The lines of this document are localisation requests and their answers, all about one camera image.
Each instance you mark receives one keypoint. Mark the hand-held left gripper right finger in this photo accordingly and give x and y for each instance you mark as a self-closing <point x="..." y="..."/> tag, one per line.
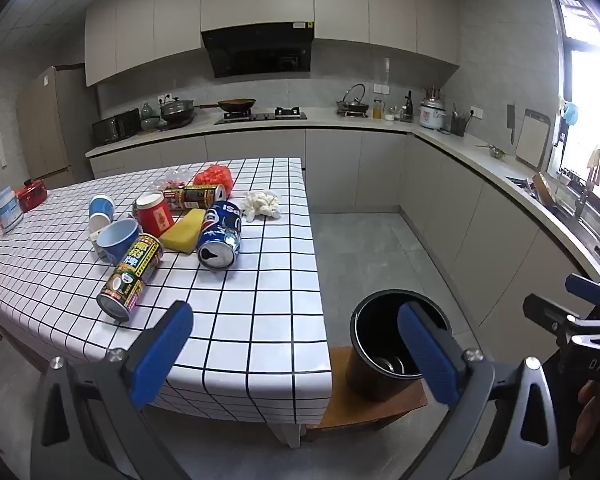
<point x="425" y="355"/>

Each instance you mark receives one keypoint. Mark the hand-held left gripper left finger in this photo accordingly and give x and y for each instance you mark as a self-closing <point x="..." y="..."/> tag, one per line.
<point x="165" y="355"/>

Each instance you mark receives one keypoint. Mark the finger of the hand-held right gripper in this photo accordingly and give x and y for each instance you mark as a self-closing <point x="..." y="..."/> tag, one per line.
<point x="582" y="285"/>
<point x="547" y="312"/>

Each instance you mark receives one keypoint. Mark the black trash bin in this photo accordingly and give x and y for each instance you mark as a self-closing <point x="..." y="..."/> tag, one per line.
<point x="370" y="360"/>

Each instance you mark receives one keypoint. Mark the red and white carton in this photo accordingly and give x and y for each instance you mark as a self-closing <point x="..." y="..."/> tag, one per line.
<point x="155" y="217"/>

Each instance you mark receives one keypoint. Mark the person's right hand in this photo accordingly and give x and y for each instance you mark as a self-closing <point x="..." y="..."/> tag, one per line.
<point x="595" y="415"/>

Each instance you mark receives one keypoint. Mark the brown wooden stool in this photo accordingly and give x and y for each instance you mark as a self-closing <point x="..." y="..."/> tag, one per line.
<point x="360" y="405"/>

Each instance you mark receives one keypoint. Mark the green and yellow can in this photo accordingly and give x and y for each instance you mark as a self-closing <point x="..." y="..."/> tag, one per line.
<point x="132" y="272"/>

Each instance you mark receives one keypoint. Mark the metal sink faucet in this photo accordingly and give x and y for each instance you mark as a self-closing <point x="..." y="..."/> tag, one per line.
<point x="586" y="187"/>

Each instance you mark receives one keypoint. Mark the brown wooden tray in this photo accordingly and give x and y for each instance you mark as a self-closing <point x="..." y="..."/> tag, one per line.
<point x="545" y="187"/>

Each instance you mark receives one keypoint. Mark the blue soda can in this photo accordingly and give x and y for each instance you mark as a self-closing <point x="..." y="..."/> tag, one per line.
<point x="225" y="215"/>
<point x="217" y="250"/>

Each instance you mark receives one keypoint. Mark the white checkered tablecloth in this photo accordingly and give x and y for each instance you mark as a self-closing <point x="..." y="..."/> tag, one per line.
<point x="260" y="285"/>

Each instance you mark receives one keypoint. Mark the yellow sponge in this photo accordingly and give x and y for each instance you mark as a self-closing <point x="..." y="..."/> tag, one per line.
<point x="182" y="234"/>

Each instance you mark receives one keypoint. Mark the blue paper cup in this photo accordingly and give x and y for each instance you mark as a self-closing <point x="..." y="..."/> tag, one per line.
<point x="101" y="209"/>
<point x="115" y="242"/>

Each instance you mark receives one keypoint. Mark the white cutting board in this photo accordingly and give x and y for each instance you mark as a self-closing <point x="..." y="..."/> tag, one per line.
<point x="532" y="137"/>

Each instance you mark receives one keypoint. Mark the metal strainer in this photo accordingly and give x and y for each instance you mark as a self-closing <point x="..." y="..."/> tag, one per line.
<point x="495" y="152"/>

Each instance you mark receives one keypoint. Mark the black and yellow can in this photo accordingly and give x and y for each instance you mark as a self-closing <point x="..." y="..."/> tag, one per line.
<point x="195" y="196"/>

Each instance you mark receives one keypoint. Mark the blue hanging cloth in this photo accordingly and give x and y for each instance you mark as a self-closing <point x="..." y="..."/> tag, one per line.
<point x="570" y="112"/>

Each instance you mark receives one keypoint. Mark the clear plastic bag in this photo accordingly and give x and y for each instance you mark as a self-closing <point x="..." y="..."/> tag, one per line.
<point x="177" y="178"/>

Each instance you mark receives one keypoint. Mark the black kitchen knife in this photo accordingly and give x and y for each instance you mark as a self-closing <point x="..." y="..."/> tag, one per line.
<point x="511" y="122"/>

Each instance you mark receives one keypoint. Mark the white crumpled tissue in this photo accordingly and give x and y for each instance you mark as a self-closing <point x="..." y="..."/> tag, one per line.
<point x="261" y="204"/>

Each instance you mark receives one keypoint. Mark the orange plastic bag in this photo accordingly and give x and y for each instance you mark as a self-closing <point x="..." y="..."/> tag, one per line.
<point x="212" y="177"/>

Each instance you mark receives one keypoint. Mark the kitchen window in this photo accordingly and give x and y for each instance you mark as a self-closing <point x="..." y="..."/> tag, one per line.
<point x="590" y="85"/>

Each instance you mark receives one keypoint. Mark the black utensil holder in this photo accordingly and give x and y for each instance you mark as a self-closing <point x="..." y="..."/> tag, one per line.
<point x="458" y="125"/>

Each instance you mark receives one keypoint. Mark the white and blue container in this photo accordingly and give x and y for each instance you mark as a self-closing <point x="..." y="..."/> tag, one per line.
<point x="7" y="210"/>

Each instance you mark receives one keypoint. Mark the white rice cooker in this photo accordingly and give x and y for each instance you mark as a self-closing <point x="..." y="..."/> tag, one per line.
<point x="431" y="114"/>

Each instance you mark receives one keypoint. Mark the black microwave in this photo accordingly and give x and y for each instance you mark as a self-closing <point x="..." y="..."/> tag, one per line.
<point x="115" y="126"/>

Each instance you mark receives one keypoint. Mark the green ceramic jar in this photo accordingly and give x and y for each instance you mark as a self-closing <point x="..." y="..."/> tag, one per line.
<point x="148" y="115"/>

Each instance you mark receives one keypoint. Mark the pot with glass lid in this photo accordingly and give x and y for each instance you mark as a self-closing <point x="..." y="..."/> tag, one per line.
<point x="177" y="109"/>

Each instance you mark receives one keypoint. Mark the dark glass bottle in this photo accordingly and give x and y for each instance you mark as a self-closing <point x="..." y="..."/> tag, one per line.
<point x="408" y="107"/>

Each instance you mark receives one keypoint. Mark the yellow oil bottle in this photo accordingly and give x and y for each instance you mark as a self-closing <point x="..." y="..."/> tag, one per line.
<point x="377" y="110"/>

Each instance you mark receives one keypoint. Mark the beige refrigerator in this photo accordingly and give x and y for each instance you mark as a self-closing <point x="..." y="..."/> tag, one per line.
<point x="45" y="130"/>

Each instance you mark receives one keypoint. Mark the black gas stove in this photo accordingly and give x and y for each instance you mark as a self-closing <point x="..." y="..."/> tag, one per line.
<point x="260" y="116"/>

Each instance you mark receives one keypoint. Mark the pan with lid rack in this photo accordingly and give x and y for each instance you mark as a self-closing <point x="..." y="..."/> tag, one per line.
<point x="352" y="106"/>

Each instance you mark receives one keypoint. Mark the black wok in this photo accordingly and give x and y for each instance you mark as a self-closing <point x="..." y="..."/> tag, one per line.
<point x="237" y="105"/>

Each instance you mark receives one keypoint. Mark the black range hood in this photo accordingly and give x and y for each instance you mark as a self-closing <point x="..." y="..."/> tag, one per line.
<point x="257" y="52"/>

